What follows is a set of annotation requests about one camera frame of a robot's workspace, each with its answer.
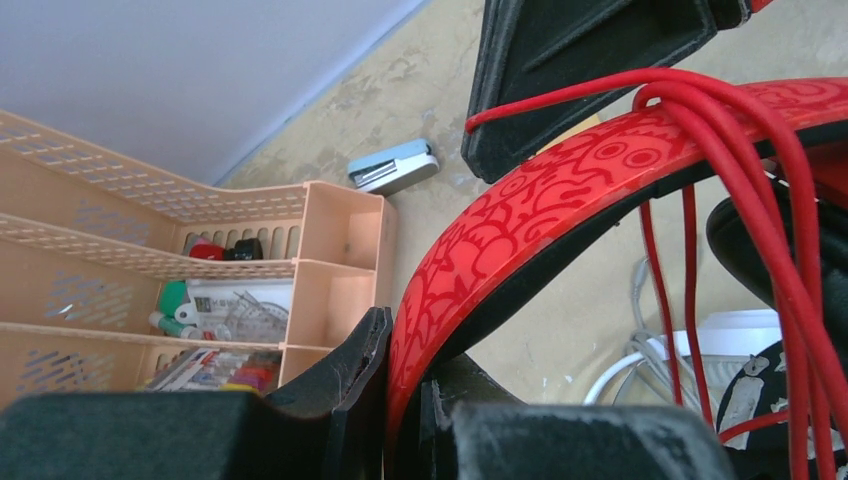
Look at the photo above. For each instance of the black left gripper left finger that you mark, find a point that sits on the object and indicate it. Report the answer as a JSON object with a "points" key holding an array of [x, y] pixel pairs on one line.
{"points": [[327, 423]]}

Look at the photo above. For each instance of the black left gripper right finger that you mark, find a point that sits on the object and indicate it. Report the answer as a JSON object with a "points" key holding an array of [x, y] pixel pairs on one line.
{"points": [[464, 425]]}

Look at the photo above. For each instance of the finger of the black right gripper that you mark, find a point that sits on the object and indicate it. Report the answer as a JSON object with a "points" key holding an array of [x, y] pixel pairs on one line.
{"points": [[528, 48]]}

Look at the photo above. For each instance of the red black headphones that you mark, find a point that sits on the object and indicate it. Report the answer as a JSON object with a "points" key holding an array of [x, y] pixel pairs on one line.
{"points": [[499, 252]]}

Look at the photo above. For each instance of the yellow spiral notebook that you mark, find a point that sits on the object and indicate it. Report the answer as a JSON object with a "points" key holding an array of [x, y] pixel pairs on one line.
{"points": [[580, 127]]}

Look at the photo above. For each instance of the clear plastic ruler pouch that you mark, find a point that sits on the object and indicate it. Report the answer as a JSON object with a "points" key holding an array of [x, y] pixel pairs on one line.
{"points": [[251, 311]]}

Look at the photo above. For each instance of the colourful marker set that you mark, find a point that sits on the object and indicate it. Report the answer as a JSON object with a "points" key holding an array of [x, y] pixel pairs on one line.
{"points": [[214, 369]]}

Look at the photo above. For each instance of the light blue stapler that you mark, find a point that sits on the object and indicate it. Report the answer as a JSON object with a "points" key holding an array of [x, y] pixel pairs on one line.
{"points": [[389, 171]]}

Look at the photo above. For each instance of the green white glue bottle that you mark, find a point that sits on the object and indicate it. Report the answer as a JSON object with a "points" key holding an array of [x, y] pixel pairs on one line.
{"points": [[176, 315]]}

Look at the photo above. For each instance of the peach plastic file organizer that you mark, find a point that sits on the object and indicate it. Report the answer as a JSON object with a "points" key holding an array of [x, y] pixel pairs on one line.
{"points": [[89, 238]]}

